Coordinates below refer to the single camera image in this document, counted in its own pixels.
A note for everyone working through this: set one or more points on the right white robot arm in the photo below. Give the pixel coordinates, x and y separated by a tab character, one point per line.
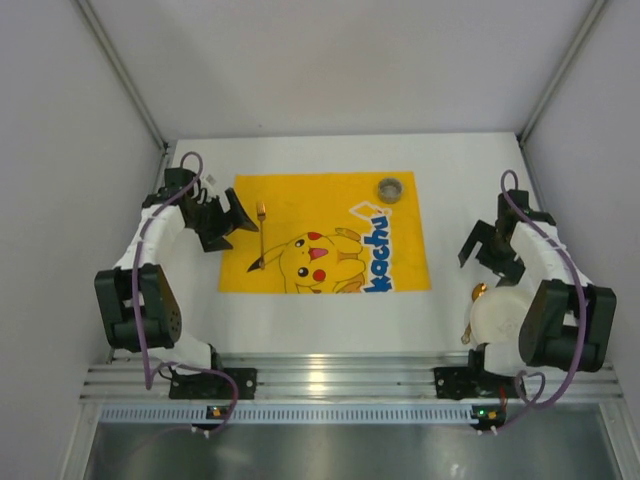
543	312

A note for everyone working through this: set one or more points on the copper fork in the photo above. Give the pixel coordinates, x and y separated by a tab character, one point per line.
261	216

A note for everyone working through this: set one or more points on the small grey cup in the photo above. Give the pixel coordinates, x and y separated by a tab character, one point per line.
390	190

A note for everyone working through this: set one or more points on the aluminium mounting rail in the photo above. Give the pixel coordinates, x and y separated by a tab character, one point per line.
295	377

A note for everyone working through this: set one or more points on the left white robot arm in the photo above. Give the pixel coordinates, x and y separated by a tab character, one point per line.
139	310

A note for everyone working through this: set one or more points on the white paper plate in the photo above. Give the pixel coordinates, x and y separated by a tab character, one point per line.
498	315

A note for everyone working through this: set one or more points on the perforated grey cable duct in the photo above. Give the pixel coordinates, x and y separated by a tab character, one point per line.
305	414

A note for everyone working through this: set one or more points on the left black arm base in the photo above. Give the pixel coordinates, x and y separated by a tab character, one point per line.
198	383

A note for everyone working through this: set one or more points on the yellow Pikachu placemat cloth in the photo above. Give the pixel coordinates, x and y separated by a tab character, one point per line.
327	234

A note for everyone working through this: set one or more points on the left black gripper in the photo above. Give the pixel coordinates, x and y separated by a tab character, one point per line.
220	220

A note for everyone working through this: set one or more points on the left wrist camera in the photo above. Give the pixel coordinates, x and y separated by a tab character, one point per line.
210	182

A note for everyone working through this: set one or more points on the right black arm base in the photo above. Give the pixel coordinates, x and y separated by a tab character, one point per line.
472	381

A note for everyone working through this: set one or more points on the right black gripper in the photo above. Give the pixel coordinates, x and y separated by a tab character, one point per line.
489	250

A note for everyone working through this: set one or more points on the copper spoon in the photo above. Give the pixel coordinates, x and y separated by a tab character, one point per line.
479	290

